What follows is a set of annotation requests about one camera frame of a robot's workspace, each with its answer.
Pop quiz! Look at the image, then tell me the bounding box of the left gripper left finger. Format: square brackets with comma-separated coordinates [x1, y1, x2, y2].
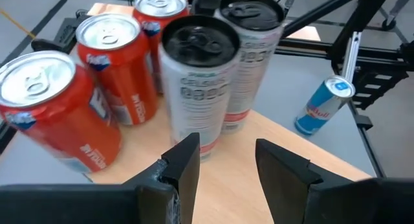
[0, 132, 201, 224]

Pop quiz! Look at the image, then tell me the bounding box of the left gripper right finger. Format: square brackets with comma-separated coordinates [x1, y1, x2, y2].
[255, 138, 414, 224]

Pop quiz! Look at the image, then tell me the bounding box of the red Fanta soda can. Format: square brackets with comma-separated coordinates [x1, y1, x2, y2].
[75, 12, 159, 126]
[132, 0, 191, 95]
[0, 50, 123, 174]

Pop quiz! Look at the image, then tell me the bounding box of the white Celsius Peach Vibe can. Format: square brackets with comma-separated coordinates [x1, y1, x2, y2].
[158, 14, 242, 162]
[213, 0, 286, 134]

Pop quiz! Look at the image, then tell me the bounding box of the blue silver Red Bull can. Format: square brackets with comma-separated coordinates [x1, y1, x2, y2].
[294, 74, 356, 137]

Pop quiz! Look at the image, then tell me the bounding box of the grey metal cart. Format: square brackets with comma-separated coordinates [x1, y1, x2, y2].
[378, 0, 414, 32]

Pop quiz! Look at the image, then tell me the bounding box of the wooden shelf with black frame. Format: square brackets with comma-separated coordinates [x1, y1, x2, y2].
[85, 97, 373, 224]

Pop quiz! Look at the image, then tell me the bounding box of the silver rail bracket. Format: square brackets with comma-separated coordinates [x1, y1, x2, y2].
[341, 31, 362, 84]

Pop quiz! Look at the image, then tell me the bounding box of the black aluminium table frame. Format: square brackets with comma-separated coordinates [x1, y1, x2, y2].
[190, 0, 414, 179]

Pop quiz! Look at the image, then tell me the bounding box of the yellow extension cable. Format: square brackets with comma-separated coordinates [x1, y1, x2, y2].
[0, 8, 37, 39]

